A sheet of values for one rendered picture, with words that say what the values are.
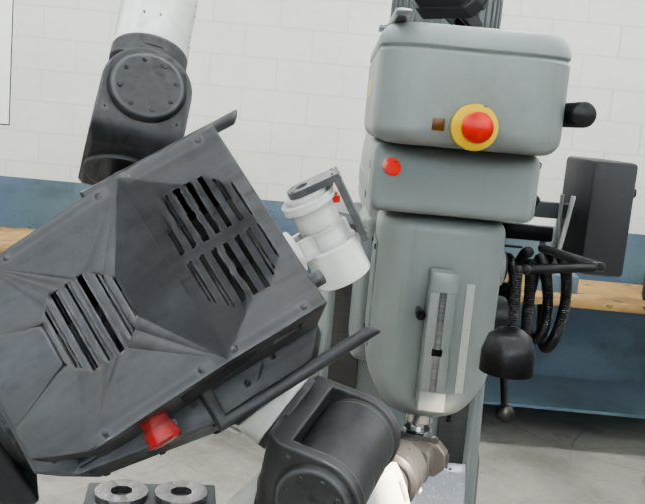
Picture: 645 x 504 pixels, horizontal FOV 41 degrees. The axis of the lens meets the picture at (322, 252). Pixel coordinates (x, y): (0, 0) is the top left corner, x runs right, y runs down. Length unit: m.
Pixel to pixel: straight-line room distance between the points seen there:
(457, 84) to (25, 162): 4.95
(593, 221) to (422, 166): 0.49
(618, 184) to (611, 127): 4.19
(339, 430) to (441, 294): 0.43
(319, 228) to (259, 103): 4.63
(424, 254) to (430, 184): 0.11
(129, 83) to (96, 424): 0.36
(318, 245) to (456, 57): 0.33
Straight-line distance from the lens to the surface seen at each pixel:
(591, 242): 1.63
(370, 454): 0.88
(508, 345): 1.15
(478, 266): 1.29
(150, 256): 0.76
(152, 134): 0.92
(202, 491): 1.54
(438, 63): 1.14
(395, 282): 1.29
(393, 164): 1.09
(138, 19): 1.03
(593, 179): 1.62
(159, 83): 0.94
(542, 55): 1.16
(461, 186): 1.24
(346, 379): 1.79
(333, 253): 0.96
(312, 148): 5.55
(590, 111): 1.20
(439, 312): 1.26
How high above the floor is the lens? 1.75
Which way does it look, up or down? 9 degrees down
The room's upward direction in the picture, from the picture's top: 5 degrees clockwise
